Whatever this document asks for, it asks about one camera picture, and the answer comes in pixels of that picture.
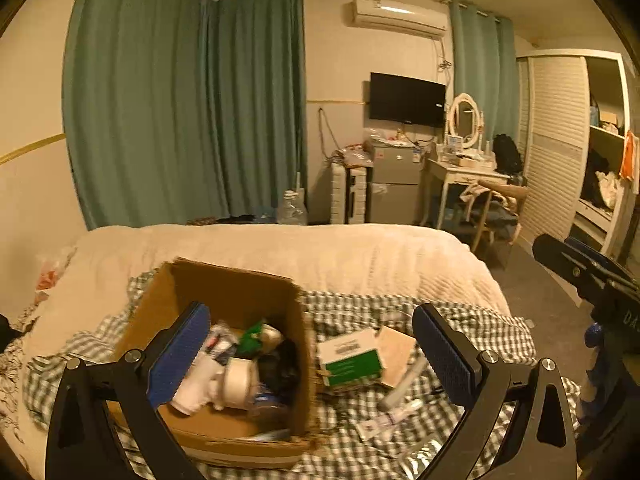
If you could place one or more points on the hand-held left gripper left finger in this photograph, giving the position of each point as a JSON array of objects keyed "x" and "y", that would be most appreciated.
[{"x": 182, "y": 355}]

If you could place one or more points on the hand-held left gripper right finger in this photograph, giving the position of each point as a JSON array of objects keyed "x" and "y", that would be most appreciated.
[{"x": 445, "y": 355}]

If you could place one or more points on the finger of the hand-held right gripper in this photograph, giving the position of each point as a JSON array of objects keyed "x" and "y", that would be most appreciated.
[
  {"x": 560, "y": 262},
  {"x": 600, "y": 262}
]

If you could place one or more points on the brown cardboard box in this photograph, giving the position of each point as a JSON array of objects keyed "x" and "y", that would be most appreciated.
[{"x": 215, "y": 285}]

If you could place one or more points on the person's right hand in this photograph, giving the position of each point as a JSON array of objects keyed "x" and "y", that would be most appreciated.
[{"x": 594, "y": 335}]

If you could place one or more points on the blue white snack packets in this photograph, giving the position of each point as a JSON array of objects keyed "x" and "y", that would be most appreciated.
[{"x": 222, "y": 342}]

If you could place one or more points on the tan square card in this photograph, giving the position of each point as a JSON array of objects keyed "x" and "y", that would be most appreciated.
[{"x": 397, "y": 352}]

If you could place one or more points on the white tape roll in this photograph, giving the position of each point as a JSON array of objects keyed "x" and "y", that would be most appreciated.
[{"x": 240, "y": 382}]

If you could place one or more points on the green packet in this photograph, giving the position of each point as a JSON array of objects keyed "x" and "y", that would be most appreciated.
[{"x": 250, "y": 337}]

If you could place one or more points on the wooden chair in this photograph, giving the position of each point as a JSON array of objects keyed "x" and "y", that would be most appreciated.
[{"x": 495, "y": 215}]

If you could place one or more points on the white squeeze tube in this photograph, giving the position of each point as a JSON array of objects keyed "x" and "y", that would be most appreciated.
[{"x": 392, "y": 420}]

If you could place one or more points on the green and white box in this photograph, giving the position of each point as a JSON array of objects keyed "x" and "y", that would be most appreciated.
[{"x": 350, "y": 357}]

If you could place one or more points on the black crumpled bag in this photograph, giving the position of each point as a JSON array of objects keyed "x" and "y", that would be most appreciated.
[{"x": 280, "y": 370}]

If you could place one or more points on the green checked sheet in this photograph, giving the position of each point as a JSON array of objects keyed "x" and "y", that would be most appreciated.
[{"x": 350, "y": 305}]

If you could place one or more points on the orange cloth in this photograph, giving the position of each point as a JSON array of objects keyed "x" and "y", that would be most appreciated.
[{"x": 630, "y": 155}]

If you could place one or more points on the white louvred wardrobe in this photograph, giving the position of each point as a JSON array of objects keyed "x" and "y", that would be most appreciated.
[{"x": 560, "y": 140}]

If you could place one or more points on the black backpack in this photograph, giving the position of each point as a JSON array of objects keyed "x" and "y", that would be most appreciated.
[{"x": 506, "y": 152}]

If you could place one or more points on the white dressing table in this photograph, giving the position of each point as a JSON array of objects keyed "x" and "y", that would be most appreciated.
[{"x": 460, "y": 175}]

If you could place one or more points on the pink white plastic bag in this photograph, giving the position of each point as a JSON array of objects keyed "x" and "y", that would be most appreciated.
[{"x": 52, "y": 277}]

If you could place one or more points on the cream blanket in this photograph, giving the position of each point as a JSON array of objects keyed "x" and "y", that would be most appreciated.
[{"x": 300, "y": 250}]

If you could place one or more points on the round white vanity mirror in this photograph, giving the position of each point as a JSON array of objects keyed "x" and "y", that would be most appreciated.
[{"x": 465, "y": 120}]

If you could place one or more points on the floral bedsheet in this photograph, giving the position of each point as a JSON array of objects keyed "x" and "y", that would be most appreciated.
[{"x": 15, "y": 400}]

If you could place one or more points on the small grey fridge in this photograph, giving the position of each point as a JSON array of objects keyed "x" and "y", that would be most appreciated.
[{"x": 395, "y": 180}]

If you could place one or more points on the clear plastic water bottle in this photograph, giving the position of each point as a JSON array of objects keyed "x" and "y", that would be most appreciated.
[{"x": 291, "y": 208}]

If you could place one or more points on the white suitcase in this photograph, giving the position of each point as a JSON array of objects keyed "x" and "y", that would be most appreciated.
[{"x": 347, "y": 195}]

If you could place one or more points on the narrow green curtain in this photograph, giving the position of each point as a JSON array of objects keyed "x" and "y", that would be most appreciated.
[{"x": 482, "y": 70}]

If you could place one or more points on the wide green curtain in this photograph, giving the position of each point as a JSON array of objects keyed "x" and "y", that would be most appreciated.
[{"x": 175, "y": 105}]

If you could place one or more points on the white air conditioner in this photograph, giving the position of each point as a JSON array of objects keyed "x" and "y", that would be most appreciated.
[{"x": 397, "y": 17}]

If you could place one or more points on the black wall television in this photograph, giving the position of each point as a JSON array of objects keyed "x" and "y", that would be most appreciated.
[{"x": 407, "y": 97}]

